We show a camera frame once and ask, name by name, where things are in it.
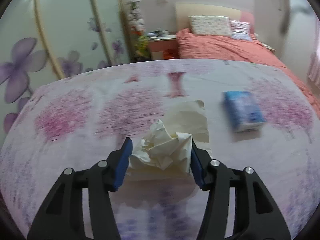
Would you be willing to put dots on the pink window curtain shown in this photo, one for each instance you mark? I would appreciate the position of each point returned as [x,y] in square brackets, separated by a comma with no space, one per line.
[313,73]

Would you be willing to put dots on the cream paper napkin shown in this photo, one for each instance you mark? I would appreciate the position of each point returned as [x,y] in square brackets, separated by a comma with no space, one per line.
[188,117]

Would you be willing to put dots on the coral pink bed duvet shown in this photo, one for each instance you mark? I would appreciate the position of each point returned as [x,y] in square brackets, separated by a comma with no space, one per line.
[192,46]

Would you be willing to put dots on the cream pink headboard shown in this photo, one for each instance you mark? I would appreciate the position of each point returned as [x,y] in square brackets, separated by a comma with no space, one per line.
[184,10]

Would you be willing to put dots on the glass floral wardrobe door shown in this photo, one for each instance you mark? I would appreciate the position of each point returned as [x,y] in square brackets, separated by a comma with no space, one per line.
[46,40]

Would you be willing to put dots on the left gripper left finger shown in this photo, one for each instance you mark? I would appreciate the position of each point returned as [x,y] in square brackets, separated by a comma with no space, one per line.
[60,215]

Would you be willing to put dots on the floral purple tablecloth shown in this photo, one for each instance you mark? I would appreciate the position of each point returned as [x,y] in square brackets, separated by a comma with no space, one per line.
[78,121]

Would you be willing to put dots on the right side nightstand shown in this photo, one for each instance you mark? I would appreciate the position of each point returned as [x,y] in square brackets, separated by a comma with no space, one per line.
[269,48]

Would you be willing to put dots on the pink white nightstand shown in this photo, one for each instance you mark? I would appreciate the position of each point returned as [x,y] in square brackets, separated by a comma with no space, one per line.
[160,44]

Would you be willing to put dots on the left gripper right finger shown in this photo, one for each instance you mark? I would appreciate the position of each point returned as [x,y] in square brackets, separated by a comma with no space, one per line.
[257,215]

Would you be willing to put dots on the plush toy flower stand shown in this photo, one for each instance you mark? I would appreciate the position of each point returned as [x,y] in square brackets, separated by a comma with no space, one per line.
[139,39]

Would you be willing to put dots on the white tissue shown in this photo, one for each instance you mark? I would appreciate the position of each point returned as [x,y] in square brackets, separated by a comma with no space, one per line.
[162,152]

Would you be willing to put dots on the blue tissue pack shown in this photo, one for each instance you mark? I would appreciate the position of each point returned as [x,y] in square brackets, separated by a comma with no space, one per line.
[243,111]

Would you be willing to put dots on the white floral pillow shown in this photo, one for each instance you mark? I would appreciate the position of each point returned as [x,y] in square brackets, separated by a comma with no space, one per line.
[210,25]

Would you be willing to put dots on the pink striped pillow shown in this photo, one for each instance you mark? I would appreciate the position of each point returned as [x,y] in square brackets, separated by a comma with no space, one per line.
[240,30]

